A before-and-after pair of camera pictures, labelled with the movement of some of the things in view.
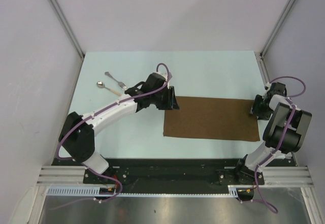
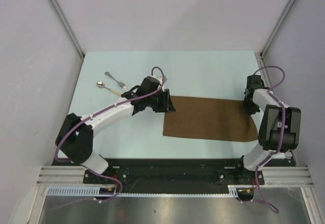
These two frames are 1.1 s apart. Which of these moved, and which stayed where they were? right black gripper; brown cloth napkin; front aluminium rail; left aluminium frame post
Moved: right black gripper
Stayed: front aluminium rail; left aluminium frame post; brown cloth napkin
